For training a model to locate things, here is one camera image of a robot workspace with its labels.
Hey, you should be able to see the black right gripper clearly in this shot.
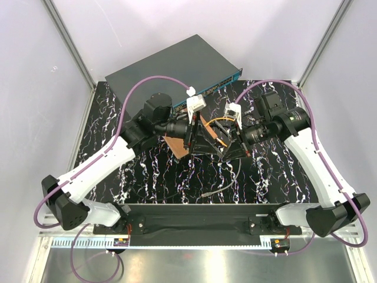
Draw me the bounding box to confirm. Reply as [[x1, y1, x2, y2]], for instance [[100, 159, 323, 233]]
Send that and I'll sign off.
[[222, 118, 273, 162]]

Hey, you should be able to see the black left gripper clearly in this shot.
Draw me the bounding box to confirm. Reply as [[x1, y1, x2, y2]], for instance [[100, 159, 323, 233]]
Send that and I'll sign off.
[[156, 110, 218, 154]]

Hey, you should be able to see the yellow ethernet cable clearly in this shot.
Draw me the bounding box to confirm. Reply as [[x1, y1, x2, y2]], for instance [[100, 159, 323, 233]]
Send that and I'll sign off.
[[205, 117, 236, 147]]

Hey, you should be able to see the grey ethernet cable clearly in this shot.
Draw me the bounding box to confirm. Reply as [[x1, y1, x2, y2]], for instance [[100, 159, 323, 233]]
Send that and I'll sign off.
[[201, 159, 243, 198]]

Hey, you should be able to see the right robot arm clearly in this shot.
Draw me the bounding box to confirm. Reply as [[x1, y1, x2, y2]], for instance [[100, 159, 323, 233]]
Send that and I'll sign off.
[[221, 93, 371, 238]]

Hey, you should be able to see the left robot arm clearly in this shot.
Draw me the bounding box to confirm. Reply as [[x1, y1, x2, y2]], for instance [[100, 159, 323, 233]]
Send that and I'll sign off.
[[41, 93, 206, 233]]

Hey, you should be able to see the wooden board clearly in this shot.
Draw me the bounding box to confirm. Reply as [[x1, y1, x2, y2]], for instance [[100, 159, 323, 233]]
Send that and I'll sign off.
[[164, 120, 218, 159]]

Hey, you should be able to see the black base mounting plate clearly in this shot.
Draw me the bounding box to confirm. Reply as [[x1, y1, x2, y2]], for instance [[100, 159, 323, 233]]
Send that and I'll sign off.
[[92, 203, 304, 247]]

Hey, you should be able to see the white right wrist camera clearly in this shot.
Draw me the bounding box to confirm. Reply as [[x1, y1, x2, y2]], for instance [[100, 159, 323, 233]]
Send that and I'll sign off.
[[224, 103, 243, 130]]

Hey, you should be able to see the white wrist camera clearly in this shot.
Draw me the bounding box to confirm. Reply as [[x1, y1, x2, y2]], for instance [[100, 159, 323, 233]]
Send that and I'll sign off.
[[224, 103, 243, 130], [186, 86, 206, 123]]

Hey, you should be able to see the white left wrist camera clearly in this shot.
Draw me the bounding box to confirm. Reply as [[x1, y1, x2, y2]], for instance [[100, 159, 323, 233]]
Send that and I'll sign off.
[[186, 86, 206, 123]]

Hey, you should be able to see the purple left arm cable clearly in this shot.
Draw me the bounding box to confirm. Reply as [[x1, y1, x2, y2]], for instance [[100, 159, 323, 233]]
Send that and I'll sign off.
[[34, 75, 191, 229]]

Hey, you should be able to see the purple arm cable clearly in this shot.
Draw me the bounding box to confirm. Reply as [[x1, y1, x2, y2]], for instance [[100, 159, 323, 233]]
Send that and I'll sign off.
[[234, 79, 369, 247], [34, 75, 191, 229]]

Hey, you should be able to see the dark grey network switch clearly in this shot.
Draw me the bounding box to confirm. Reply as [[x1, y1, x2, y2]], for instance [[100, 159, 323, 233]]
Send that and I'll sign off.
[[105, 35, 243, 117]]

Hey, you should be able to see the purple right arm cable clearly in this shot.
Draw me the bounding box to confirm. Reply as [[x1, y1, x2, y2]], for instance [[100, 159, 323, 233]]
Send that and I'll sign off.
[[234, 79, 369, 247]]

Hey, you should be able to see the aluminium frame rail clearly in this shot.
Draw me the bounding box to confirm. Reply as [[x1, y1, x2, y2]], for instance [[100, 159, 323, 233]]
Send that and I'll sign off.
[[41, 0, 97, 89]]

